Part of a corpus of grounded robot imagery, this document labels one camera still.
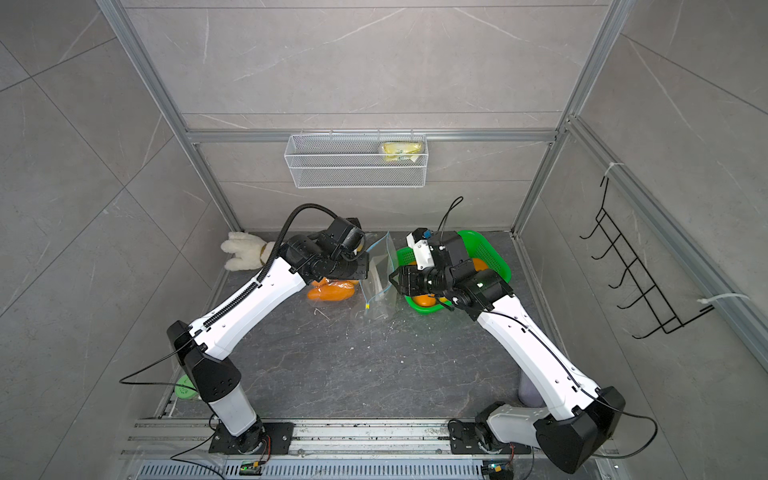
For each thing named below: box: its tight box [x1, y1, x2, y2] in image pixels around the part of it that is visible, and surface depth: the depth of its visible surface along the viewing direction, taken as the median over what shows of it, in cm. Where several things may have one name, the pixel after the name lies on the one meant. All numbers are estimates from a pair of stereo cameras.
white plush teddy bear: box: [221, 232, 277, 271], surface depth 104 cm
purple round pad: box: [518, 370, 547, 408], surface depth 80 cm
